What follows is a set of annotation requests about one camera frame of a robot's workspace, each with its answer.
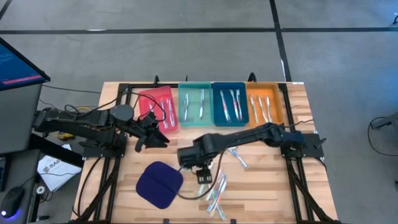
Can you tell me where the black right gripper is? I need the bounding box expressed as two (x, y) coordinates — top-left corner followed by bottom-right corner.
(177, 134), (218, 184)

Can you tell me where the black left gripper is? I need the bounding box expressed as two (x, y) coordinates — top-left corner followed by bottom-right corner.
(134, 112), (170, 153)

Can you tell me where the pink plastic bin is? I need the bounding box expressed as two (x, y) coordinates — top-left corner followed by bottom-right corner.
(137, 86), (179, 134)

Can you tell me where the purple cloth mat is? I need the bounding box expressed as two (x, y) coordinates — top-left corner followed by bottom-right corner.
(135, 161), (184, 210)

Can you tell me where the pile of wrapped toothbrushes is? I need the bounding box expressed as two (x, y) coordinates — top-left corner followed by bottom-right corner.
(207, 175), (227, 213)

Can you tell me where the light teal plastic bin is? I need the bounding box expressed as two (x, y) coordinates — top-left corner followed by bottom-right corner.
(178, 81), (214, 128)

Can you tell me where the dark blue plastic bin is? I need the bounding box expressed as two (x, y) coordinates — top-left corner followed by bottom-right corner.
(212, 81), (250, 128)

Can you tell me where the white paper booklet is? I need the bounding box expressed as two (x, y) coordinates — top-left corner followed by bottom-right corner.
(36, 143), (83, 193)

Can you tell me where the orange plastic bin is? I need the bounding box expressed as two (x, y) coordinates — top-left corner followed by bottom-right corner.
(245, 81), (285, 128)

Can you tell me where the black desk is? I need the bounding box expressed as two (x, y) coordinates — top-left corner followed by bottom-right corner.
(0, 132), (85, 224)

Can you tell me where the black computer mouse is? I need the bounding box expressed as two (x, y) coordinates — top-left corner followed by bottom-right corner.
(0, 185), (25, 219)

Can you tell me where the computer monitor with blue screen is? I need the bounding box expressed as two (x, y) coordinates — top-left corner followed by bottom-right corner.
(0, 36), (51, 156)

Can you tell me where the grey stand foot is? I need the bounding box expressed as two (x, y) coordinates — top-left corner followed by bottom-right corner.
(371, 111), (398, 131)

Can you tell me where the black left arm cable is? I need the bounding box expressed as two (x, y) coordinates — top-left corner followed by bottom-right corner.
(63, 88), (167, 123)

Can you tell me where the black floor cable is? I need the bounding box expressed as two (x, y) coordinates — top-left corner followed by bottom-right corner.
(368, 116), (398, 157)
(42, 83), (103, 95)

